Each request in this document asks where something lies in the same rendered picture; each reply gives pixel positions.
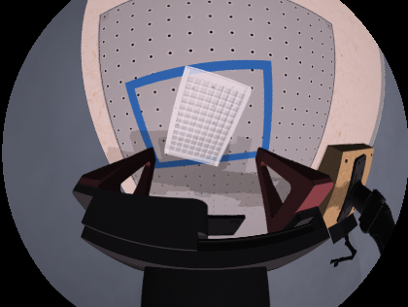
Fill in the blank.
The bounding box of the blue tape outline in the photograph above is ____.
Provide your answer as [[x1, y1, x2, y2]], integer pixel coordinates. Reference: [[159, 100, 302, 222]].
[[125, 60, 272, 169]]

